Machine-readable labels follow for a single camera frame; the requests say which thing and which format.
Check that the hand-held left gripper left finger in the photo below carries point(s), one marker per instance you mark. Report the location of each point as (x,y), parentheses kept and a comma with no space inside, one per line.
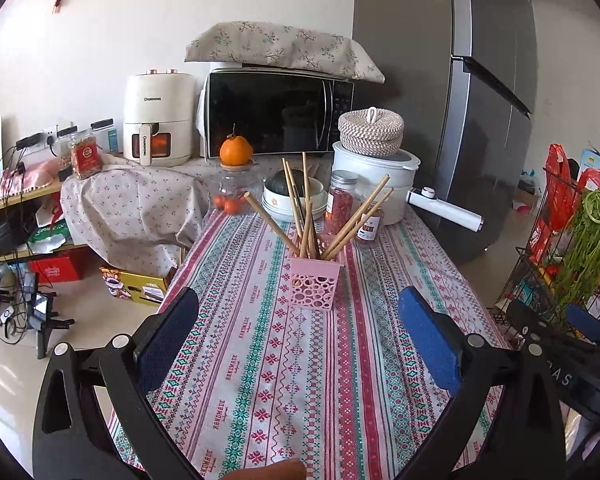
(167,340)

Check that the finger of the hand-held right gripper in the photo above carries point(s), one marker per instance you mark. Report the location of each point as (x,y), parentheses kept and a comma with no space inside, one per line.
(587,324)
(545,330)

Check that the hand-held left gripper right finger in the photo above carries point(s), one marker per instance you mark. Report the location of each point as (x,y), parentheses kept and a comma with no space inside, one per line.
(430,345)

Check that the pink perforated chopstick holder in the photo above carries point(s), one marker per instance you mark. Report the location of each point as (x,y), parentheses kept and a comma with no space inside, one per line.
(312,267)

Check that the bunch of wooden chopsticks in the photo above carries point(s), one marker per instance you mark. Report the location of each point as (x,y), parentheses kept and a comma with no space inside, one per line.
(306,235)

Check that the person's left hand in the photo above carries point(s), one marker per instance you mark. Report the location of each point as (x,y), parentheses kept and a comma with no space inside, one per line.
(270,471)

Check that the yellow printed cardboard box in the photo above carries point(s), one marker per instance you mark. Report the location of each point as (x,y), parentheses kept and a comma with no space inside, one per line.
(130,285)

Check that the green leafy vegetables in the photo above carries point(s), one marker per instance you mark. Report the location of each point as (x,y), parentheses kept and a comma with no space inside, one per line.
(587,240)

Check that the patterned woven tablecloth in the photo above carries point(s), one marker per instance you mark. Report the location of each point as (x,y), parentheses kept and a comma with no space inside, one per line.
(280,360)

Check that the short labelled spice jar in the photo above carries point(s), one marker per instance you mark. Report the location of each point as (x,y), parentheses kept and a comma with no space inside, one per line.
(369,230)

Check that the red cardboard box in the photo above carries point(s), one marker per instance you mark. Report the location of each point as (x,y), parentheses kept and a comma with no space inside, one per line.
(55,267)

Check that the small-flower print cloth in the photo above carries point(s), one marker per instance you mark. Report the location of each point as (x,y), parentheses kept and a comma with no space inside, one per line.
(130,210)

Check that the red plastic bag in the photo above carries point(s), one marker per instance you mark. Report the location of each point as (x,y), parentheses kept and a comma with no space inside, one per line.
(555,185)
(595,177)

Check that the green and white bag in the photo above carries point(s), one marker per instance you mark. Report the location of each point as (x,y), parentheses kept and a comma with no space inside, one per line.
(47,237)

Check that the blue and yellow box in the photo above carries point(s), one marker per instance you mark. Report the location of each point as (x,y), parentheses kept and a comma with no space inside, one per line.
(590,158)

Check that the tall glass chili jar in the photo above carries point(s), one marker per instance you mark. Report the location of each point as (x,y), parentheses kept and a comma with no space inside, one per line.
(341,205)

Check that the cream ceramic bowl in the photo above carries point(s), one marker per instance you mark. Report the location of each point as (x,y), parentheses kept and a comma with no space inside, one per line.
(275,206)

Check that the dark green squash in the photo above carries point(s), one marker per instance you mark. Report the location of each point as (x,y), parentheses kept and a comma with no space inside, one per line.
(280,182)

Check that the red label snack jar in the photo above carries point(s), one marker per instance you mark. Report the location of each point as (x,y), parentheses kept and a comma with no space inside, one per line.
(85,157)

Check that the orange fruit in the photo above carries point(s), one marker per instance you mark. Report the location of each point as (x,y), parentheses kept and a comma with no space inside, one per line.
(236,151)

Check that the small teal box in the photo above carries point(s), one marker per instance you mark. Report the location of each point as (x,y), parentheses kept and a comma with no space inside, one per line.
(113,141)

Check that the pink cloth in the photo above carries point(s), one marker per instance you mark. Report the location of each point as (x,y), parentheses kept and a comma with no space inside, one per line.
(35,180)

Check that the wooden low shelf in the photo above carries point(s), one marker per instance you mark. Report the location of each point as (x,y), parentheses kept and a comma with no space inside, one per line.
(10,200)

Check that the woven lidded basket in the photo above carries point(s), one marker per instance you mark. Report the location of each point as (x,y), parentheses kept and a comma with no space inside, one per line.
(370,130)

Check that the cream air fryer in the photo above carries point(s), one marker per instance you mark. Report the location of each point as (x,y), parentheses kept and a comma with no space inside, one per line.
(155,100)

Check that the black microwave oven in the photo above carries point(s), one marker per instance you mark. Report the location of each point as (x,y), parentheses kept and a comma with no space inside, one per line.
(280,110)

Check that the grey refrigerator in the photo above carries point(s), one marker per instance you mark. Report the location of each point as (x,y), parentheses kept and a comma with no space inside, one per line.
(430,85)

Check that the floral cloth on microwave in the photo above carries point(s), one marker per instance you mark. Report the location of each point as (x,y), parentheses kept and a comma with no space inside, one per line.
(280,45)

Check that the white wall power strip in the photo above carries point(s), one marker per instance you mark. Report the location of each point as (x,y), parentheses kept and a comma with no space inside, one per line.
(40,137)

